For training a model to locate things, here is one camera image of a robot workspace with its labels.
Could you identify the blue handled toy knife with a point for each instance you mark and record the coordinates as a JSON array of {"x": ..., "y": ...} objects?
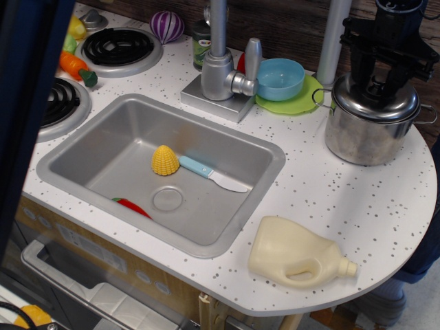
[{"x": 209, "y": 173}]

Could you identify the yellow object with black cable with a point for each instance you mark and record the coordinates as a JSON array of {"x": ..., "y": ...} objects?
[{"x": 27, "y": 317}]

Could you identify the cream plastic jug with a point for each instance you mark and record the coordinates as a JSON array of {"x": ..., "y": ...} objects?
[{"x": 291, "y": 255}]

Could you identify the red toy tomato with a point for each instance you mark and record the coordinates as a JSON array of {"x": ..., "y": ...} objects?
[{"x": 241, "y": 64}]

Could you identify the silver toy faucet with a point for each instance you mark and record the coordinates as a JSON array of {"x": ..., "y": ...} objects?
[{"x": 222, "y": 90}]

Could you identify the grey stove knob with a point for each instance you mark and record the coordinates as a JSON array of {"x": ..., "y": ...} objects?
[{"x": 94, "y": 21}]

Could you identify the yellow toy squash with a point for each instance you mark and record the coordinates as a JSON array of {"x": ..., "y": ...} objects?
[{"x": 76, "y": 28}]

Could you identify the grey toy sink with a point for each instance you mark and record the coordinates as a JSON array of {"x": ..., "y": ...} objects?
[{"x": 110, "y": 156}]

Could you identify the steel pot lid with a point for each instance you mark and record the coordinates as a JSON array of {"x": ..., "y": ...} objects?
[{"x": 370, "y": 102}]

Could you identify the light blue plastic bowl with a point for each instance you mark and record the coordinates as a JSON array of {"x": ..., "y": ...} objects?
[{"x": 280, "y": 79}]

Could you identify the green plastic plate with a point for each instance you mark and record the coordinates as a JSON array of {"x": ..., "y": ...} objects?
[{"x": 299, "y": 104}]

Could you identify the toy oven door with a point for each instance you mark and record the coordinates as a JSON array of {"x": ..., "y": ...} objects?
[{"x": 78, "y": 294}]

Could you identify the back right black burner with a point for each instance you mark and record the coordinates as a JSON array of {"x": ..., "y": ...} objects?
[{"x": 120, "y": 52}]

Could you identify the front left black burner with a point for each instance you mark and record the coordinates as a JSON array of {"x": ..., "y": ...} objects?
[{"x": 68, "y": 106}]

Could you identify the purple toy onion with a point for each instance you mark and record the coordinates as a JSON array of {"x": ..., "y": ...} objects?
[{"x": 167, "y": 26}]

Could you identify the black burner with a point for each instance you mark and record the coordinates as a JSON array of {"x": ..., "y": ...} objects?
[
  {"x": 120, "y": 52},
  {"x": 68, "y": 106}
]

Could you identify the red toy chili pepper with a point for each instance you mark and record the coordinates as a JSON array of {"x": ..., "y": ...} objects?
[{"x": 132, "y": 206}]

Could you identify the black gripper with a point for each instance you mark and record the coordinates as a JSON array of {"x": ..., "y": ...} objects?
[{"x": 394, "y": 43}]

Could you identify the stainless steel pot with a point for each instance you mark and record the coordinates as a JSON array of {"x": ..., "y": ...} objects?
[{"x": 366, "y": 142}]

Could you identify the light green toy vegetable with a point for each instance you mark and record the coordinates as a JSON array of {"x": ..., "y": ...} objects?
[{"x": 70, "y": 44}]

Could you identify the grey vertical post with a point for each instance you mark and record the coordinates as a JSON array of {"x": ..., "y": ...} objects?
[{"x": 339, "y": 10}]

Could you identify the yellow toy corn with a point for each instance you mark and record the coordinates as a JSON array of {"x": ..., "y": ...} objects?
[{"x": 164, "y": 161}]

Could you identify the orange toy carrot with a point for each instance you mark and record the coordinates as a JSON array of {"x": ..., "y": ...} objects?
[{"x": 77, "y": 69}]

